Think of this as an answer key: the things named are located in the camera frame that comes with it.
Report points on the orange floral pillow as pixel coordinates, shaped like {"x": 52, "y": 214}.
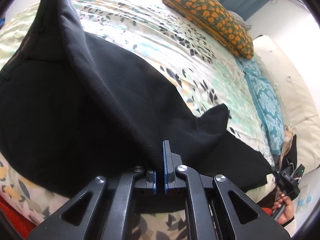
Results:
{"x": 212, "y": 17}

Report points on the teal damask pillow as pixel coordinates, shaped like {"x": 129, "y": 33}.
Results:
{"x": 266, "y": 104}

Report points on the cream padded headboard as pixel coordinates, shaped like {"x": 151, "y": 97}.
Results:
{"x": 297, "y": 106}

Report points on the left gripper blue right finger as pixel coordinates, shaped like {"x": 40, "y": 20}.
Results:
{"x": 169, "y": 169}

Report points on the black pants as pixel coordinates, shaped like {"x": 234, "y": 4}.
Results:
{"x": 74, "y": 107}

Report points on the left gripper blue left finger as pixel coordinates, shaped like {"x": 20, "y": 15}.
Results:
{"x": 151, "y": 182}

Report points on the floral leaf bedspread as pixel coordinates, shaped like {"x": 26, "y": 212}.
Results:
{"x": 204, "y": 72}

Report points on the right hand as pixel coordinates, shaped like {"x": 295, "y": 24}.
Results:
{"x": 288, "y": 213}

